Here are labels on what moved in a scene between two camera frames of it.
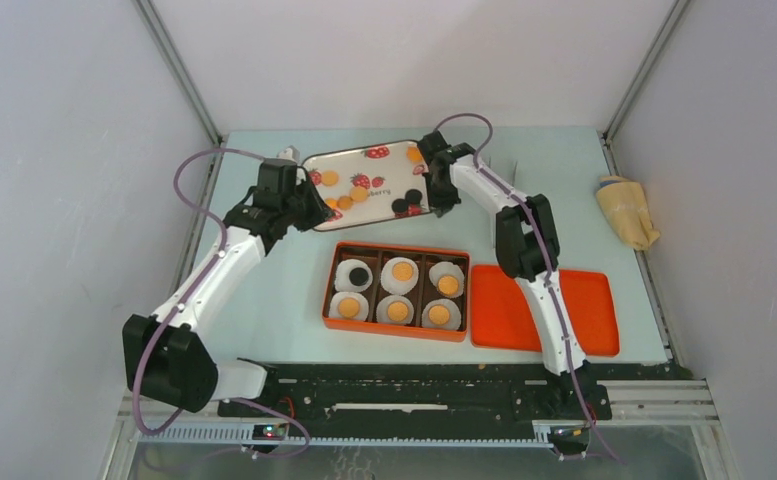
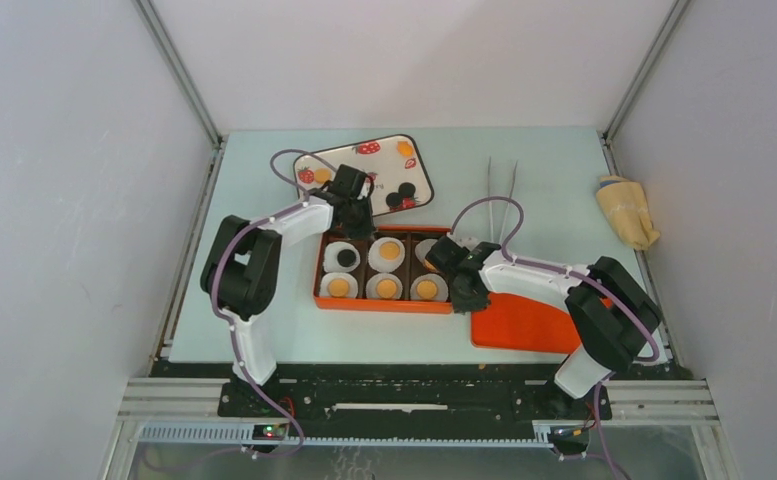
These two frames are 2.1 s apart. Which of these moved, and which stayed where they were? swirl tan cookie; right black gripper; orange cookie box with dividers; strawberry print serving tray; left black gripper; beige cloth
Moved: right black gripper; orange cookie box with dividers; swirl tan cookie; left black gripper
Stayed: beige cloth; strawberry print serving tray
